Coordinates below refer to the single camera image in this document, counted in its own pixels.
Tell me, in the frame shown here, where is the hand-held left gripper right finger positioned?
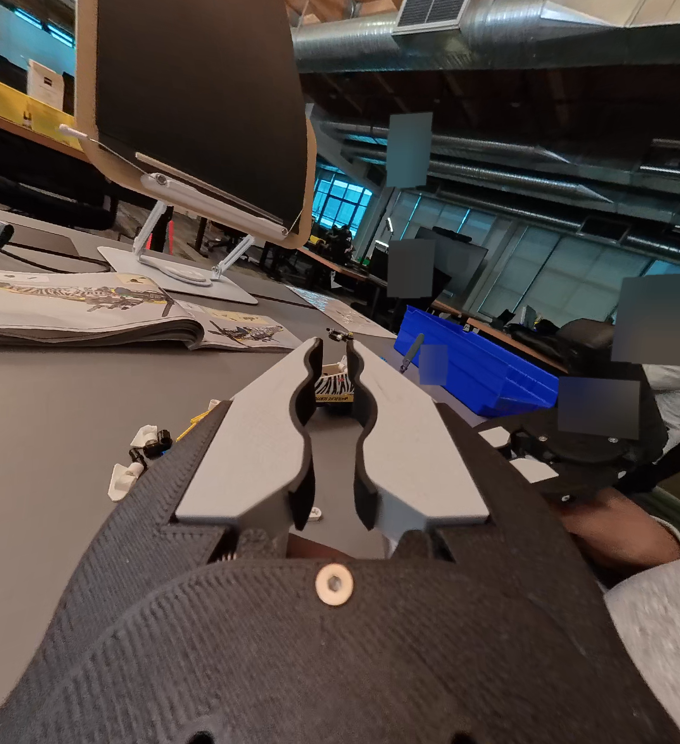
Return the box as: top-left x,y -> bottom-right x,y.
346,340 -> 491,556

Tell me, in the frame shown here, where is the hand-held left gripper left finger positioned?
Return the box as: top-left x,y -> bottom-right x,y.
174,337 -> 324,531

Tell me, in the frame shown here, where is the zebra striped lego helicopter model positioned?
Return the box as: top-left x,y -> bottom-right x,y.
314,333 -> 426,410

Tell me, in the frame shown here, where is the person's right forearm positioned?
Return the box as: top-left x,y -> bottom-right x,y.
604,517 -> 680,744

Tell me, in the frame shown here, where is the yellow lego axle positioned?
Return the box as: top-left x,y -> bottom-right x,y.
176,400 -> 220,438

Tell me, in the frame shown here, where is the white lego connector piece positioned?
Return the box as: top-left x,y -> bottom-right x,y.
107,462 -> 146,502

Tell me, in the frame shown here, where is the lego instruction booklet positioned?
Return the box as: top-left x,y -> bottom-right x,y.
0,267 -> 305,353

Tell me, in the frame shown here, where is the person's right hand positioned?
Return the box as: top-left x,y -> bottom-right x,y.
549,488 -> 680,589

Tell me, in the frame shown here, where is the blue plastic bin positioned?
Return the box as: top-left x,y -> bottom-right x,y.
394,305 -> 559,417

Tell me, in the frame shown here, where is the printed paper sheet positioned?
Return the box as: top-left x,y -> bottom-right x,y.
286,285 -> 399,339

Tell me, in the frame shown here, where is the large black display screen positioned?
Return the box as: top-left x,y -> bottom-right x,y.
416,226 -> 489,303

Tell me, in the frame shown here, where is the laptop on white stand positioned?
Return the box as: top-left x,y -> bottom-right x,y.
59,0 -> 318,307

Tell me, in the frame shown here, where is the row of yellow boxes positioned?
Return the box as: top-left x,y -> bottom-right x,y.
0,55 -> 82,149

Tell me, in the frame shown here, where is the black cable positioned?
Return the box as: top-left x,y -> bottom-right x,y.
0,231 -> 111,274

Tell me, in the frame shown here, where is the silver ventilation duct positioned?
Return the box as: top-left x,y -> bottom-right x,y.
290,0 -> 626,74

